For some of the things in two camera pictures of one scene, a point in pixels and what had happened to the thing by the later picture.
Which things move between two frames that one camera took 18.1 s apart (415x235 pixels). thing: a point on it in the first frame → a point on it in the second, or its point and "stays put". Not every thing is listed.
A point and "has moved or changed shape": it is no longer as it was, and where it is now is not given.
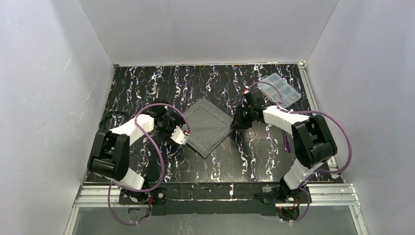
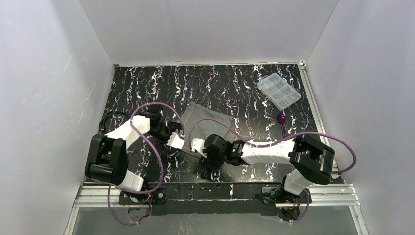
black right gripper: x=242 y=116 → x=207 y=159
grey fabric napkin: x=210 y=126 has moved or changed shape
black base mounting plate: x=210 y=199 stays put
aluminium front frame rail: x=326 y=195 stays put
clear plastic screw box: x=288 y=93 stays put
